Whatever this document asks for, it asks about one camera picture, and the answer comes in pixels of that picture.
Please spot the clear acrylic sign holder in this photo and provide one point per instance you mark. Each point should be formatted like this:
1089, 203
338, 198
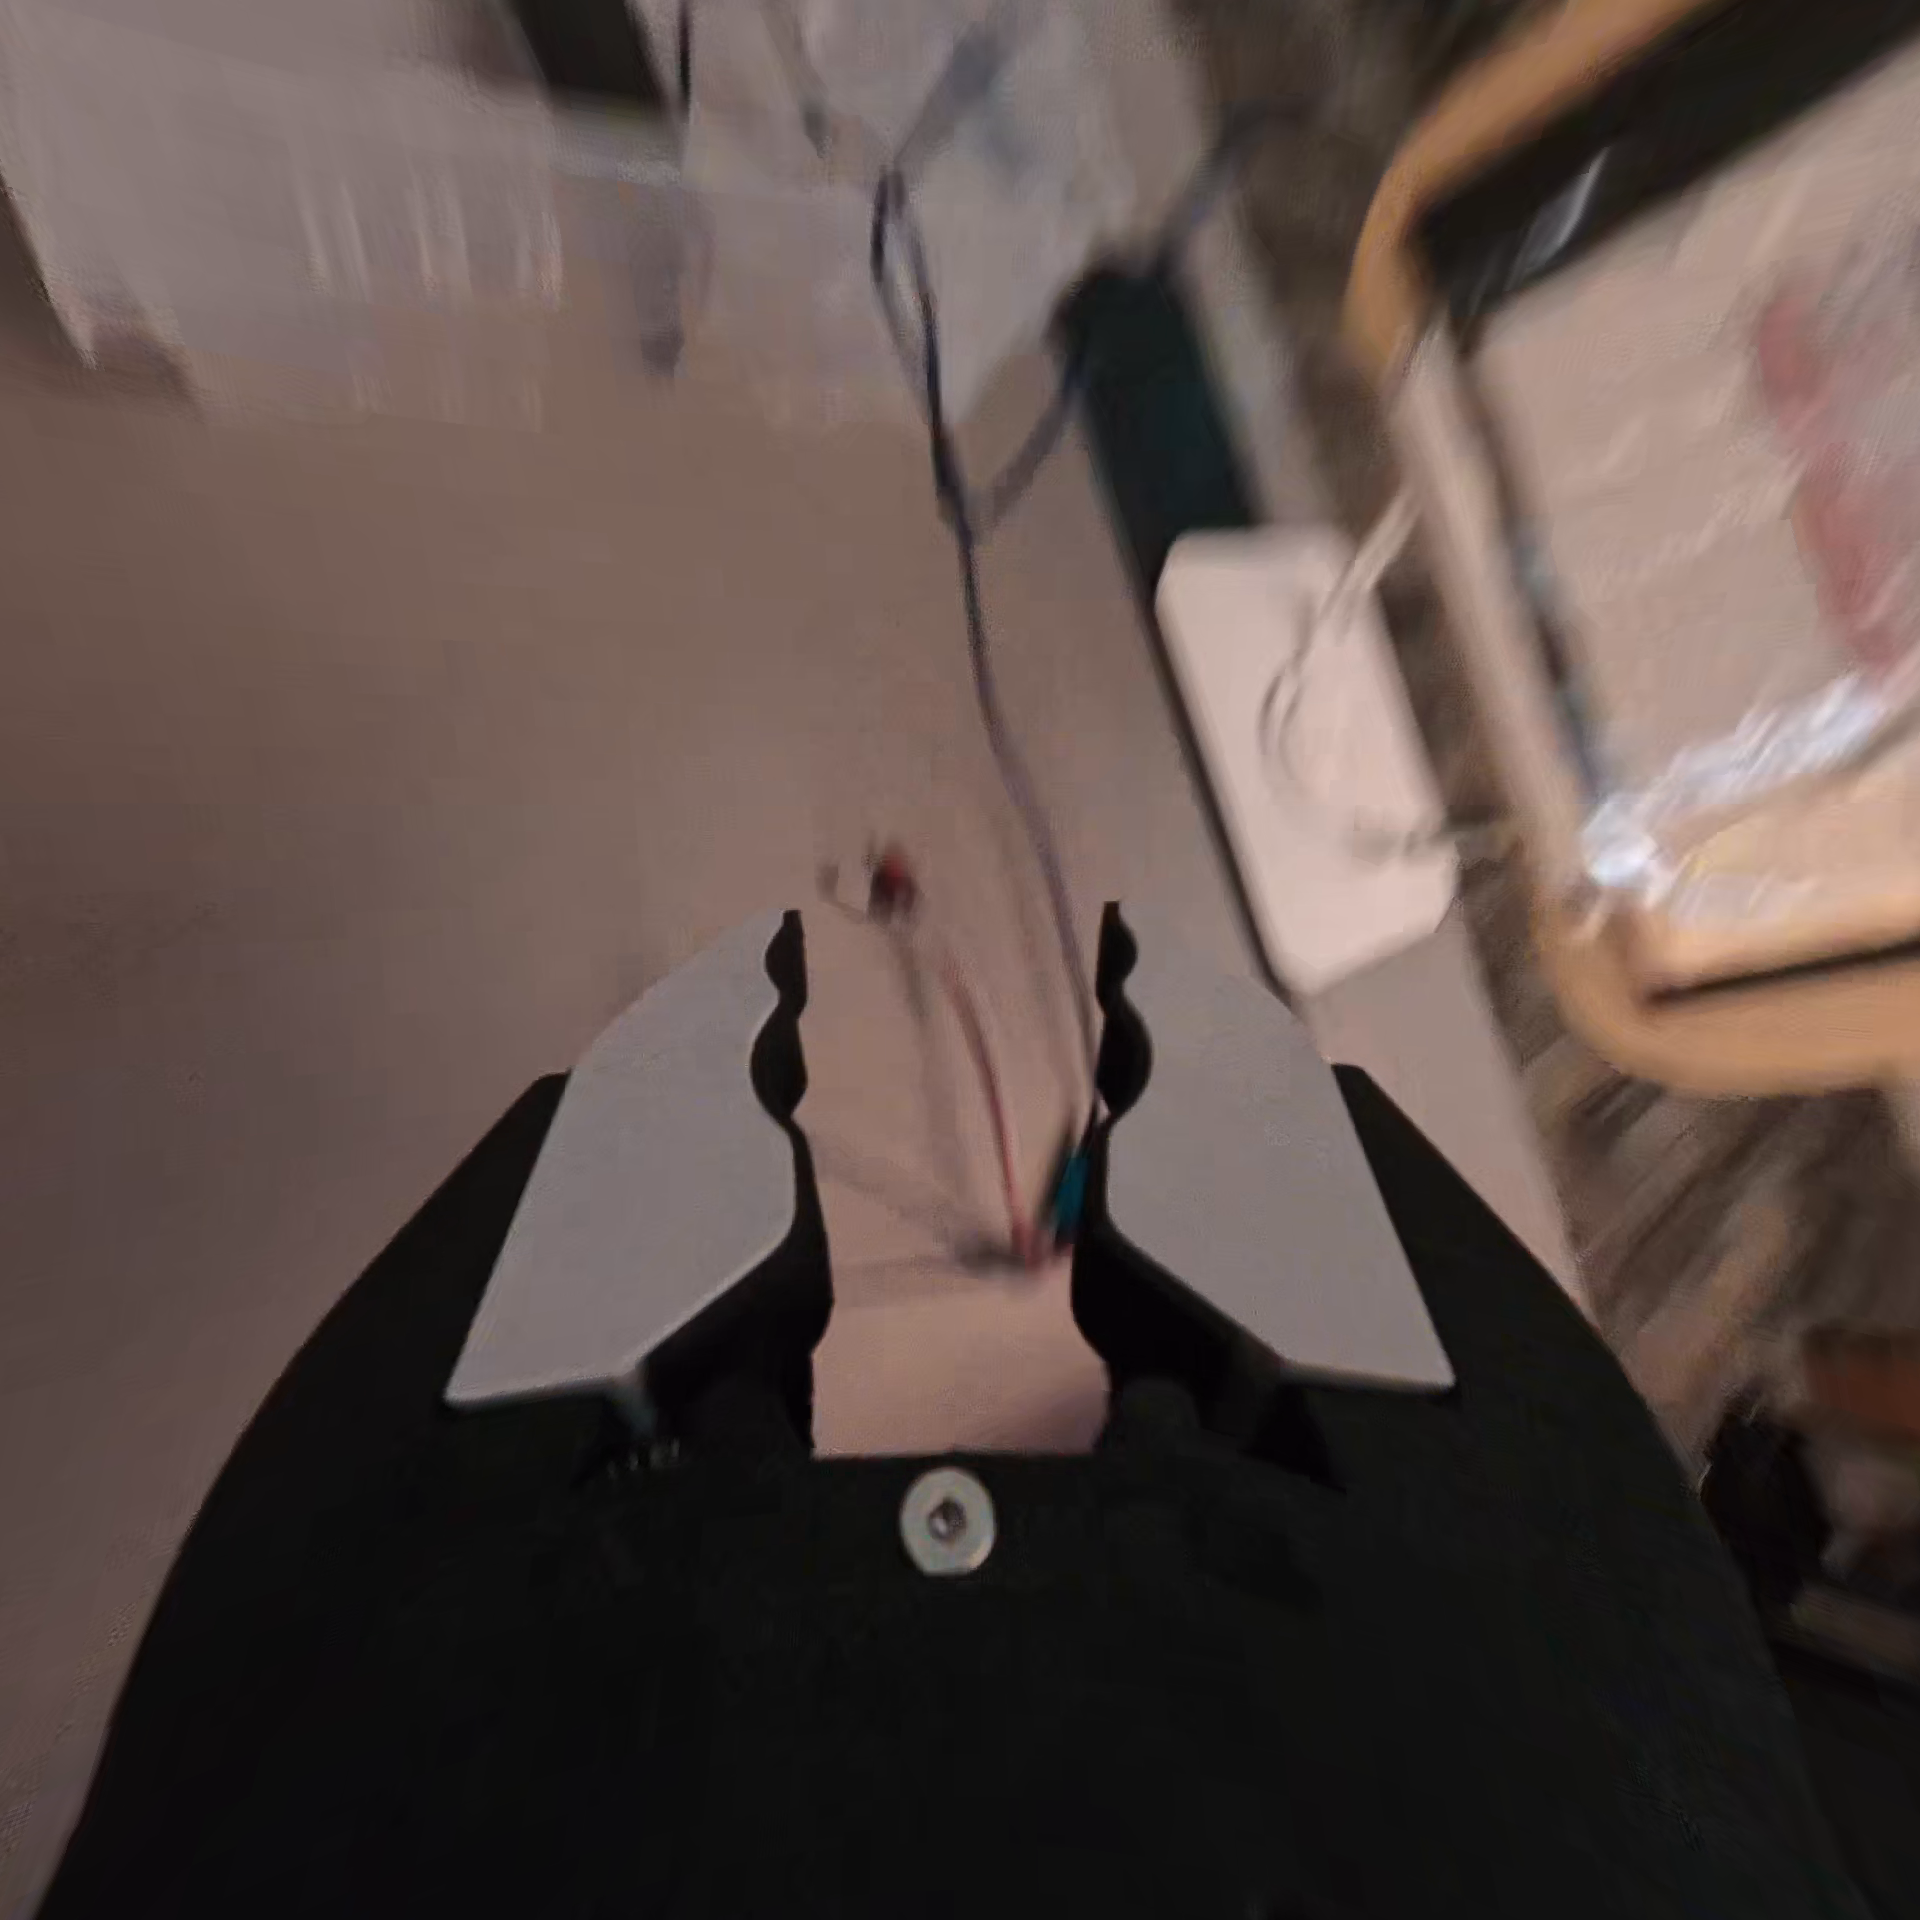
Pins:
1290, 751

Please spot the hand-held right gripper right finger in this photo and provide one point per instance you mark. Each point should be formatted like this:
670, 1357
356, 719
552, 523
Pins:
1261, 1202

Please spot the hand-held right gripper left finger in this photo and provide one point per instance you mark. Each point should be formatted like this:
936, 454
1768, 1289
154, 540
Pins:
630, 1202

